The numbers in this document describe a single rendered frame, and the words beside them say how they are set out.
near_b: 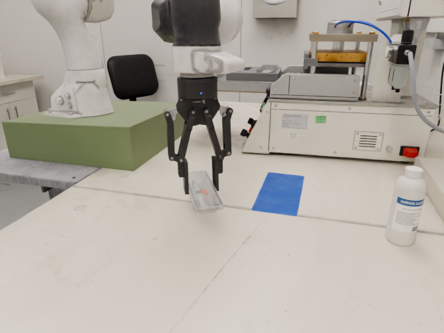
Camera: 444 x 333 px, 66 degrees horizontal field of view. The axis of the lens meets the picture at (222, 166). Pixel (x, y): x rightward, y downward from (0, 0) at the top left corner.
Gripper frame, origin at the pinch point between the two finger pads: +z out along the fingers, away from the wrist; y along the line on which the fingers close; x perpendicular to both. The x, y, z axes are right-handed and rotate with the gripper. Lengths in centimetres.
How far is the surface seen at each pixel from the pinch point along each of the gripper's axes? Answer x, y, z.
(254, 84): -39.6, -24.5, -12.7
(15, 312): 21.8, 30.5, 8.8
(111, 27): -255, 30, -35
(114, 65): -212, 28, -7
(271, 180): -13.5, -21.0, 8.6
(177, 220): 1.7, 5.5, 8.7
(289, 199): -2.0, -21.1, 8.8
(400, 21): -27, -64, -31
